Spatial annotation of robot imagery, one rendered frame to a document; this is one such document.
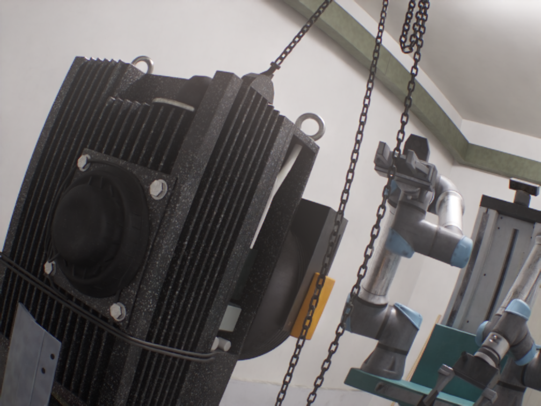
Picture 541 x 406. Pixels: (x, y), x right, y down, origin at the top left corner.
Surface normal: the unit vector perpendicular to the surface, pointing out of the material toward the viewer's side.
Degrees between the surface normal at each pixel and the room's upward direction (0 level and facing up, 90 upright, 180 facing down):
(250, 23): 90
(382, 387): 90
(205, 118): 90
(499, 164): 90
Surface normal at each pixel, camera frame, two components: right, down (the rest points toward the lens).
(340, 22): 0.70, 0.21
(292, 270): -0.42, -0.24
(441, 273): -0.62, -0.30
